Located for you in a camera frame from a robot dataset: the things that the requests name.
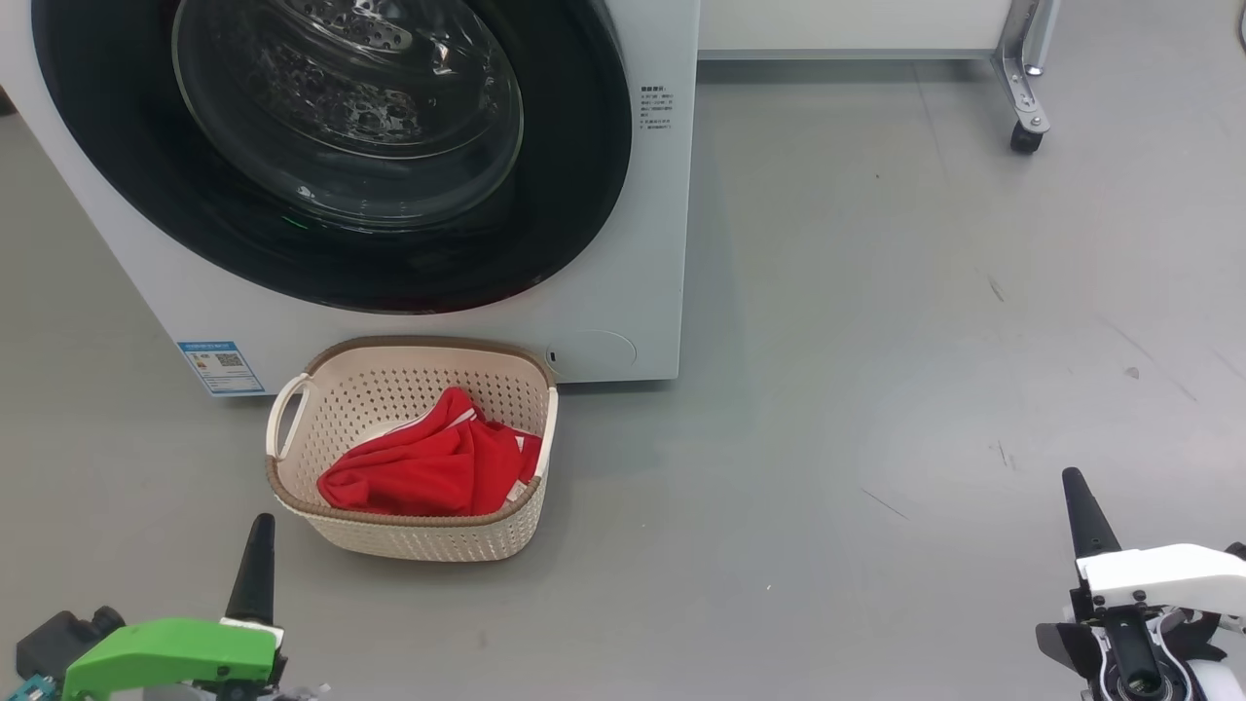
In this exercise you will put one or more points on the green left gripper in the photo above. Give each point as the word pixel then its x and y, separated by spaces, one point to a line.
pixel 175 647

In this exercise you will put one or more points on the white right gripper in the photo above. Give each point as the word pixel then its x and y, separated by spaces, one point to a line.
pixel 1168 579

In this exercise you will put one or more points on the red garment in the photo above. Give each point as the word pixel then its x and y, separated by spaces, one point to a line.
pixel 428 472

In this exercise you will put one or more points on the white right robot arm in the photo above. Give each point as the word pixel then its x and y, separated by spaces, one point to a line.
pixel 1222 682

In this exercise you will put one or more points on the cream perforated laundry basket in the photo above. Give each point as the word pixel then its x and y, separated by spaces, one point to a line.
pixel 341 399

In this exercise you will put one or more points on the white oval filter access cover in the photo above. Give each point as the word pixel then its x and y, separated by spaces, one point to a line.
pixel 594 350

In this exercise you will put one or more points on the white front-load washing machine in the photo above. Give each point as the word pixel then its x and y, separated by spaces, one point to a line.
pixel 642 243

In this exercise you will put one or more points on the blue energy label sticker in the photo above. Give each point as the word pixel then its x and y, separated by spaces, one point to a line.
pixel 221 367

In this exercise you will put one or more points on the metal stand leg with caster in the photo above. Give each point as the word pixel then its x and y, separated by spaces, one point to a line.
pixel 1022 88

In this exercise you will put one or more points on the white partition panel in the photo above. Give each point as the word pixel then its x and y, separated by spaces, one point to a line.
pixel 847 24

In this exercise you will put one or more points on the black printed text label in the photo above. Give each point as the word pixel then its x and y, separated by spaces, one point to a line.
pixel 656 107

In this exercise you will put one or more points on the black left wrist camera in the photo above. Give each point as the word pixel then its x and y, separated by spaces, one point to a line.
pixel 58 638

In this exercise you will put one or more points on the teal left camera connector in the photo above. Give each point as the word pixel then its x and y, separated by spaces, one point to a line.
pixel 31 689

